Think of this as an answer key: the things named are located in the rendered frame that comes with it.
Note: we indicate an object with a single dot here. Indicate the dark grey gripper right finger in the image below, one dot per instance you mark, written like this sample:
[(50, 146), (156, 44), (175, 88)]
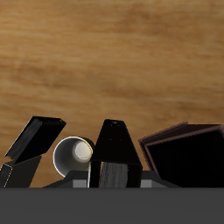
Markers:
[(148, 178)]

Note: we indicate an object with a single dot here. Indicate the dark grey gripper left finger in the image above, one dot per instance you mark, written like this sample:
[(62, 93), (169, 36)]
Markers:
[(76, 177)]

